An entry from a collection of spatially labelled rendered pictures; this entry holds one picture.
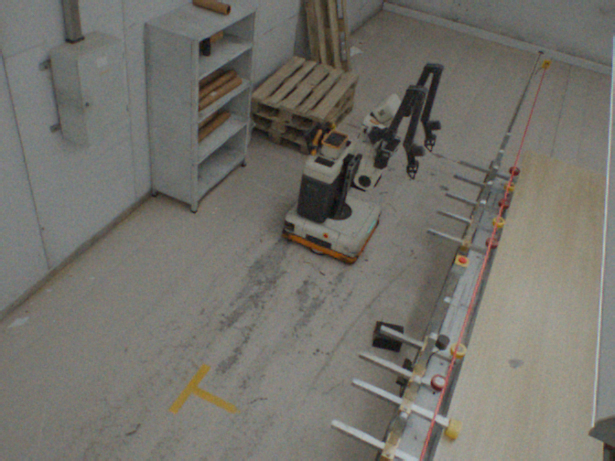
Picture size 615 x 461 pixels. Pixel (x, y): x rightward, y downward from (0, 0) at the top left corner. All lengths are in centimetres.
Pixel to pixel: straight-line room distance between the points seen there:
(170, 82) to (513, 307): 286
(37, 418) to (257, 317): 154
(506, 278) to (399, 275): 130
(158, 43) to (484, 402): 319
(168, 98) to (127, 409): 226
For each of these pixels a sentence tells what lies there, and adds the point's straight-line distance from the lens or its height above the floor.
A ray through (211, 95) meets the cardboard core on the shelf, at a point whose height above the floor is 97.
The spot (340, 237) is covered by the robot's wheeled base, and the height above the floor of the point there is 27.
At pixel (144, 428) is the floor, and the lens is 369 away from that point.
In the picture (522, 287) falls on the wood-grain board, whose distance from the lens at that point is 364.
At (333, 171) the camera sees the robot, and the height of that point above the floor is 80.
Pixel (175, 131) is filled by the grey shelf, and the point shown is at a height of 75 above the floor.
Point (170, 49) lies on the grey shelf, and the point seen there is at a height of 141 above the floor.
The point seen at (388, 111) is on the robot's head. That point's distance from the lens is 406.
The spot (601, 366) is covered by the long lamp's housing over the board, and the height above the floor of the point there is 235.
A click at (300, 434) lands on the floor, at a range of 368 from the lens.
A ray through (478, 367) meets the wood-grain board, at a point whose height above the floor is 90.
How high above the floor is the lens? 317
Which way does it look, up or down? 40 degrees down
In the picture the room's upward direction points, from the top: 10 degrees clockwise
